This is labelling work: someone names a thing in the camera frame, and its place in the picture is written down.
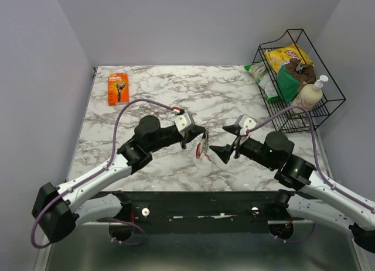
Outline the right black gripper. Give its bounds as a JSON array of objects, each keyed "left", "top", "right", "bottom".
[{"left": 209, "top": 123, "right": 276, "bottom": 170}]

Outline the red white keyring carabiner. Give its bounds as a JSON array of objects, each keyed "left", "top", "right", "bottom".
[{"left": 196, "top": 130, "right": 212, "bottom": 162}]

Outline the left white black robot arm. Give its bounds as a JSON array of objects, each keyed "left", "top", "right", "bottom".
[{"left": 32, "top": 113, "right": 206, "bottom": 243}]

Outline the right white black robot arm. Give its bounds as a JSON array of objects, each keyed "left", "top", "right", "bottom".
[{"left": 209, "top": 125, "right": 374, "bottom": 253}]

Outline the green white snack bag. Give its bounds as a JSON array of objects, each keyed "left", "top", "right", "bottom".
[{"left": 244, "top": 62, "right": 279, "bottom": 101}]

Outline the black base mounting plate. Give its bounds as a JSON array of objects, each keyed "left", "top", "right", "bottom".
[{"left": 112, "top": 190, "right": 296, "bottom": 235}]

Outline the cream lotion pump bottle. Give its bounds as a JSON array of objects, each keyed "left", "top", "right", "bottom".
[{"left": 291, "top": 75, "right": 329, "bottom": 111}]

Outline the orange razor box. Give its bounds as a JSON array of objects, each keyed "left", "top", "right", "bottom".
[{"left": 107, "top": 73, "right": 129, "bottom": 106}]

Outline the yellow chips bag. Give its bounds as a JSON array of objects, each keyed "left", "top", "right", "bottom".
[{"left": 264, "top": 44, "right": 314, "bottom": 74}]

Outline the brown crumpled cloth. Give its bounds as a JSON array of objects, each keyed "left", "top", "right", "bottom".
[{"left": 285, "top": 58, "right": 316, "bottom": 84}]

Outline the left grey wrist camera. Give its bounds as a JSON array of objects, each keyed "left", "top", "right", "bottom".
[{"left": 173, "top": 112, "right": 196, "bottom": 136}]

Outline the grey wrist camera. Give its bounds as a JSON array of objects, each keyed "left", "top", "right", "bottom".
[
  {"left": 234, "top": 114, "right": 257, "bottom": 136},
  {"left": 173, "top": 112, "right": 196, "bottom": 136}
]

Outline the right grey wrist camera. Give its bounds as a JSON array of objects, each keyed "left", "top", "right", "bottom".
[{"left": 234, "top": 114, "right": 257, "bottom": 136}]

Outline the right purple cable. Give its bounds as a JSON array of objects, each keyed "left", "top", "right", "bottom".
[{"left": 246, "top": 105, "right": 375, "bottom": 244}]

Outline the purple cable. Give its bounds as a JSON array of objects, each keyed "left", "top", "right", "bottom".
[
  {"left": 246, "top": 105, "right": 375, "bottom": 244},
  {"left": 30, "top": 98, "right": 181, "bottom": 249}
]

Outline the black wire basket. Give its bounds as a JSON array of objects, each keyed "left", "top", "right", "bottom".
[{"left": 253, "top": 29, "right": 346, "bottom": 129}]

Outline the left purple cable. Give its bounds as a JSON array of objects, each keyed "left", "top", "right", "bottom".
[{"left": 30, "top": 98, "right": 181, "bottom": 249}]

